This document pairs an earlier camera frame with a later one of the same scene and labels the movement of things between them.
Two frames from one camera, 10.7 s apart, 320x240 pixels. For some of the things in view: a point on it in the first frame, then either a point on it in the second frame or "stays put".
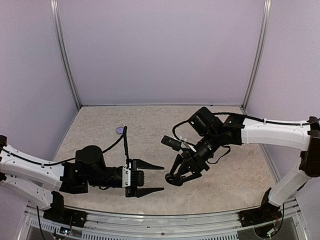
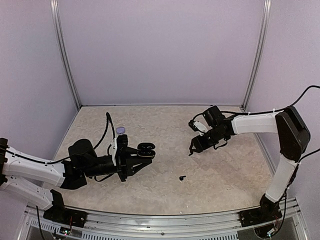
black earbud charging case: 170,178 → 146,150
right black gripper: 193,162 → 200,145
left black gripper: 140,192 → 124,161
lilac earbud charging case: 119,130 stays put
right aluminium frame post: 263,41 stays put
